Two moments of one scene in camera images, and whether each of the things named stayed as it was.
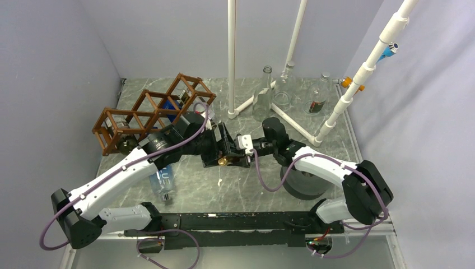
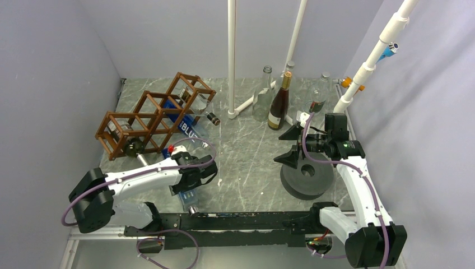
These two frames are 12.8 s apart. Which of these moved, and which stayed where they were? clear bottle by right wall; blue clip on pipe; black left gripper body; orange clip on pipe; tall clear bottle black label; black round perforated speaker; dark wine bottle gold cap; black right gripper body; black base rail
Moved: black right gripper body; dark wine bottle gold cap; black left gripper body
Stayed: orange clip on pipe; tall clear bottle black label; black round perforated speaker; clear bottle by right wall; black base rail; blue clip on pipe
